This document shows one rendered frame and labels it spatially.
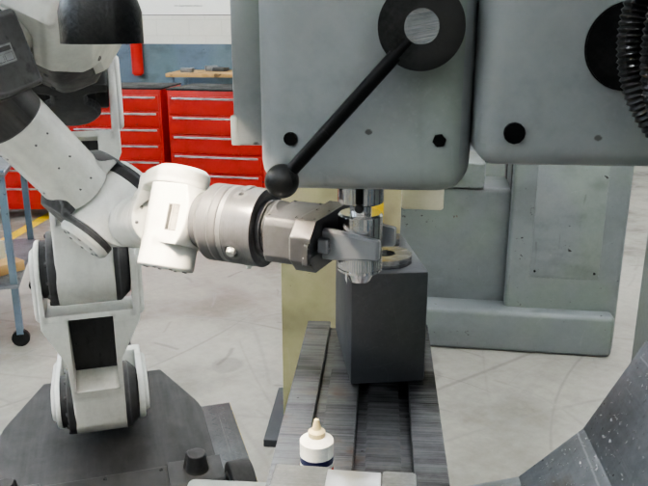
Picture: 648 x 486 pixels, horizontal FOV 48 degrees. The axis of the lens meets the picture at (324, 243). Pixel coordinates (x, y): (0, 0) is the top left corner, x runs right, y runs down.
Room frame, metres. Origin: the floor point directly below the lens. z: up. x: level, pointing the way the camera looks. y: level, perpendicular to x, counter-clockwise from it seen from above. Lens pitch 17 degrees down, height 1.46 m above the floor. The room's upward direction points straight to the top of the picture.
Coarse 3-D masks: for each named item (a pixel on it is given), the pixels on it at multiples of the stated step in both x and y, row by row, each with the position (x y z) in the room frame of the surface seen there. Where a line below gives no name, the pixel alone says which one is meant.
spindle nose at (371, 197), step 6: (342, 192) 0.73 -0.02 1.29; (348, 192) 0.72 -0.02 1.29; (354, 192) 0.72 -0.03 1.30; (366, 192) 0.72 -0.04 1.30; (372, 192) 0.72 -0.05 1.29; (378, 192) 0.73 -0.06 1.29; (342, 198) 0.73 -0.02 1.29; (348, 198) 0.72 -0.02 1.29; (354, 198) 0.72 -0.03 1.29; (366, 198) 0.72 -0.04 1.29; (372, 198) 0.72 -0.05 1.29; (378, 198) 0.73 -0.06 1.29; (348, 204) 0.72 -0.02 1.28; (354, 204) 0.72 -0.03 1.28; (366, 204) 0.72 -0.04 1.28; (372, 204) 0.72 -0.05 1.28; (378, 204) 0.73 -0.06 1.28
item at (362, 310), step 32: (384, 256) 1.10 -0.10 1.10; (416, 256) 1.14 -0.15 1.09; (352, 288) 1.06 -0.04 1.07; (384, 288) 1.06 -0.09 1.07; (416, 288) 1.07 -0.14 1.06; (352, 320) 1.06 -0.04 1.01; (384, 320) 1.06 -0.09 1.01; (416, 320) 1.07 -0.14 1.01; (352, 352) 1.06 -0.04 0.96; (384, 352) 1.06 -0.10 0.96; (416, 352) 1.07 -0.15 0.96
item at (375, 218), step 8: (344, 216) 0.73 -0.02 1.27; (352, 216) 0.72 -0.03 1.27; (360, 216) 0.72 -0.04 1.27; (368, 216) 0.72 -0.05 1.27; (376, 216) 0.73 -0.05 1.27; (344, 224) 0.73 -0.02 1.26; (352, 224) 0.72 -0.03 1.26; (360, 224) 0.72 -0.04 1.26; (368, 224) 0.72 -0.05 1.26; (376, 224) 0.73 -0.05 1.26
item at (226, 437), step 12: (204, 408) 1.88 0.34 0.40; (216, 408) 1.88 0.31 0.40; (228, 408) 1.88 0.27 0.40; (216, 420) 1.81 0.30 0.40; (228, 420) 1.81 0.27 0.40; (216, 432) 1.75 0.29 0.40; (228, 432) 1.75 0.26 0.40; (216, 444) 1.70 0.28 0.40; (228, 444) 1.70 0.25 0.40; (240, 444) 1.70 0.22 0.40; (228, 456) 1.64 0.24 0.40; (240, 456) 1.64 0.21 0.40
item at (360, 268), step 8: (352, 232) 0.72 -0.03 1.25; (360, 232) 0.72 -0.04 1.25; (368, 232) 0.72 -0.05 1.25; (376, 232) 0.73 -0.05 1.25; (344, 264) 0.73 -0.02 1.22; (352, 264) 0.72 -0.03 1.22; (360, 264) 0.72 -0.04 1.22; (368, 264) 0.72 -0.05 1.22; (376, 264) 0.73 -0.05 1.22; (344, 272) 0.73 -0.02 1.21; (352, 272) 0.72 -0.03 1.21; (360, 272) 0.72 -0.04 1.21; (368, 272) 0.72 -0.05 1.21; (376, 272) 0.73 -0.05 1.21
